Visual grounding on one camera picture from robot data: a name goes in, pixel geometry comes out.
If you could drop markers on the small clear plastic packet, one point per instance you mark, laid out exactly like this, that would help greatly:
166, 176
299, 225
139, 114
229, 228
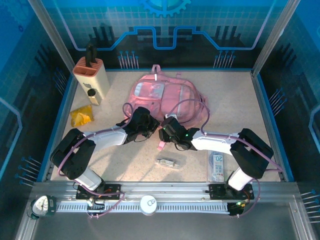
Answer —
166, 162

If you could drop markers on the pink school backpack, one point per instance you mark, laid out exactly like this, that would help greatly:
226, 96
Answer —
175, 95

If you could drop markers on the clear ruler set pack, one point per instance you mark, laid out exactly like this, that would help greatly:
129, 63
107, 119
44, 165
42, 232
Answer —
217, 167

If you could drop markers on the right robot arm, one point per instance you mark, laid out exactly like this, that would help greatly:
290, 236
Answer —
215, 143

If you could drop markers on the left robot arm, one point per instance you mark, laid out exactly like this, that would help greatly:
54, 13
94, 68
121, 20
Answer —
105, 137

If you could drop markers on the yellow snack bag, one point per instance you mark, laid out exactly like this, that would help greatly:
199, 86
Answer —
81, 117

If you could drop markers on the small bottle with black cap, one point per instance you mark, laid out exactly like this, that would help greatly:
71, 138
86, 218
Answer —
94, 98

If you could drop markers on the beige knife block, orange top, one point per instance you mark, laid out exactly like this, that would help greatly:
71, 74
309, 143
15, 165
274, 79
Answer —
98, 80

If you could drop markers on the white round cap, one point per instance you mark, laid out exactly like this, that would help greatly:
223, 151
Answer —
148, 203

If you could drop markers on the grey metal panel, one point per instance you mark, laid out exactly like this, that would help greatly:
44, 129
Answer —
162, 227

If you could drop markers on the green alarm clock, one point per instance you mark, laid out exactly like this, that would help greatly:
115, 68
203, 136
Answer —
41, 205

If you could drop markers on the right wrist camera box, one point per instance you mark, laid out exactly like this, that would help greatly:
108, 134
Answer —
173, 125

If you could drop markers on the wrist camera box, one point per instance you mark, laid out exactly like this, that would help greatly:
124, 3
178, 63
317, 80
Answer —
141, 113
173, 125

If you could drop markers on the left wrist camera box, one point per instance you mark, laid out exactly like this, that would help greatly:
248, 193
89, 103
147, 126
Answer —
141, 113

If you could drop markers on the aluminium mounting rail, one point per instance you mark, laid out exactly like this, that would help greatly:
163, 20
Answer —
162, 187

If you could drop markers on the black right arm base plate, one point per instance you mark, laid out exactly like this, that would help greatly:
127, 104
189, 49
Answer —
217, 191

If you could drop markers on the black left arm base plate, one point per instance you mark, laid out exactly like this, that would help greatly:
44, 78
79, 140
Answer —
112, 191

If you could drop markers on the aluminium frame post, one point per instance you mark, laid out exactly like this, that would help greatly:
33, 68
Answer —
277, 32
50, 32

